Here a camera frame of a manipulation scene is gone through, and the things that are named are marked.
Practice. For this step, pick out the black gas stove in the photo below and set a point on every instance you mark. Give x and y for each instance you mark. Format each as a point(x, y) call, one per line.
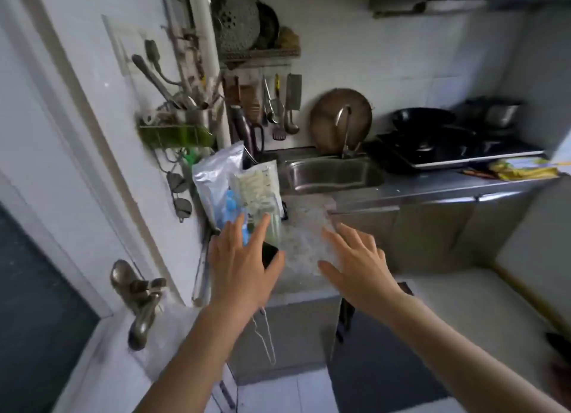
point(446, 151)

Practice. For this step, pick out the person's right forearm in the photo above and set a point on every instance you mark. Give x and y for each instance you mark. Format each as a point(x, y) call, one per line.
point(455, 363)

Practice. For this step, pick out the curved chrome faucet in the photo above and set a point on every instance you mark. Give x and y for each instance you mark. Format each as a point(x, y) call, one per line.
point(345, 127)

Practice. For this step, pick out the black wok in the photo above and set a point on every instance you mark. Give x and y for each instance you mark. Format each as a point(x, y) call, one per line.
point(421, 118)

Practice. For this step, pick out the person's left forearm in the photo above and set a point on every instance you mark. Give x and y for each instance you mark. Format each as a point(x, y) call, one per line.
point(196, 363)

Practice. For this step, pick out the blue plastic packet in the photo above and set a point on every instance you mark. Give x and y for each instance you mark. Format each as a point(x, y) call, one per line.
point(232, 207)

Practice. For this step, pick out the small metal strainer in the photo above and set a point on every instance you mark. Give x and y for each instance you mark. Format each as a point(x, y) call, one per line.
point(177, 183)
point(183, 208)

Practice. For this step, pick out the stainless steel sink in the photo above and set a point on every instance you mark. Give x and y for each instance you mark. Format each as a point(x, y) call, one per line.
point(330, 174)

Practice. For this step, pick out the silver foil bag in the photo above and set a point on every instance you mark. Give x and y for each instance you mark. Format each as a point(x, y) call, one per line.
point(214, 176)

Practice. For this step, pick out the person's left hand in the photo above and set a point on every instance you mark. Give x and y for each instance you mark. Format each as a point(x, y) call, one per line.
point(238, 279)

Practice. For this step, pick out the green wall rack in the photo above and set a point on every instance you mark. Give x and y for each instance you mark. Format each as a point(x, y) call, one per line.
point(178, 136)

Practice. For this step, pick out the dark round pan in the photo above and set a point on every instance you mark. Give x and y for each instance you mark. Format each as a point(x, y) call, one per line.
point(267, 24)

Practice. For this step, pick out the steel cleaver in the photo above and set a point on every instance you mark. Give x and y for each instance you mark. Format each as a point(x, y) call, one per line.
point(293, 89)

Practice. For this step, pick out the steel pot with lid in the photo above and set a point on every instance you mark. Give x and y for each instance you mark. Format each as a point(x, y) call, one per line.
point(502, 114)

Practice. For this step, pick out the person's right hand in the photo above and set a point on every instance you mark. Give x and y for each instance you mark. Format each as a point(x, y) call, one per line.
point(366, 274)

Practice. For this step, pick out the slotted spatula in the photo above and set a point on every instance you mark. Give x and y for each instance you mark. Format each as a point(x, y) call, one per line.
point(279, 134)

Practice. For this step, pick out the round wooden cutting board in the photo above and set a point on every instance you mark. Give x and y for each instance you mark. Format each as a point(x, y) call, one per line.
point(325, 127)

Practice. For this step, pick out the white wall pipe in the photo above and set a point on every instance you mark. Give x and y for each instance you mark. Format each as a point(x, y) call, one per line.
point(207, 47)

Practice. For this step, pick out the dark solid spatula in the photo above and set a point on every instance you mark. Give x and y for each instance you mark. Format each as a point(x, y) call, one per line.
point(292, 129)

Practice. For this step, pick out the yellow printed bag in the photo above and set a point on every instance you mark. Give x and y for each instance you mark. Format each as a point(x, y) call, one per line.
point(522, 168)

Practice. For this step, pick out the white door with glass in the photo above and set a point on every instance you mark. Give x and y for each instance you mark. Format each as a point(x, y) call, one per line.
point(27, 292)

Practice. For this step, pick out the dark floor mat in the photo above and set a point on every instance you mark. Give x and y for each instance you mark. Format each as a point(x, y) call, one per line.
point(379, 372)

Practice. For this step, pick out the white green printed bag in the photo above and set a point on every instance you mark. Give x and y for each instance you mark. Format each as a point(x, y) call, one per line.
point(256, 189)

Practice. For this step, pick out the perforated steamer plate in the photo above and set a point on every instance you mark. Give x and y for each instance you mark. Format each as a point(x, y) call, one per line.
point(234, 20)

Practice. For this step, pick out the metal dish rack shelf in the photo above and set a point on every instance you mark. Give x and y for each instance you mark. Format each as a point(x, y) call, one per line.
point(258, 53)

